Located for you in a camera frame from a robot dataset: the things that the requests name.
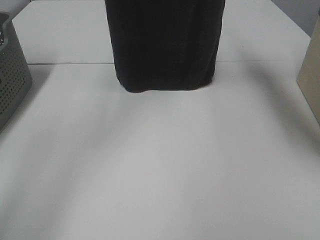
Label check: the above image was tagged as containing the grey perforated plastic basket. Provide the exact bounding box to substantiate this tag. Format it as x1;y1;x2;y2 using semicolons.
0;11;33;129

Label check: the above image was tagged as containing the beige box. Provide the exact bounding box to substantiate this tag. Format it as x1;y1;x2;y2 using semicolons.
297;16;320;124

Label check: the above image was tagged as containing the dark navy towel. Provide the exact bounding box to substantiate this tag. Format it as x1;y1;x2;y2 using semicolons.
105;0;226;93

